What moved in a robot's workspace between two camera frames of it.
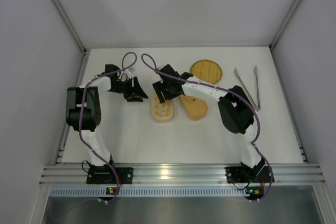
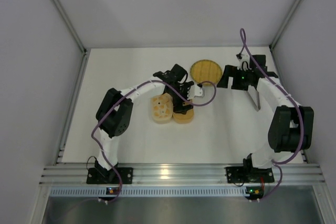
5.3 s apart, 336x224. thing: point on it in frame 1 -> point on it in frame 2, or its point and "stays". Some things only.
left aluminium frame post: x=85 y=51 stays
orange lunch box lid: x=197 y=108 -> x=184 y=118
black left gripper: x=130 y=90 -> x=181 y=101
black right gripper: x=163 y=89 -> x=230 y=77
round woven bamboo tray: x=206 y=71 stays
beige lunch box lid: x=163 y=111 stays
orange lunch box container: x=196 y=114 -> x=180 y=118
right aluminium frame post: x=293 y=8 stays
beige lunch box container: x=163 y=113 stays
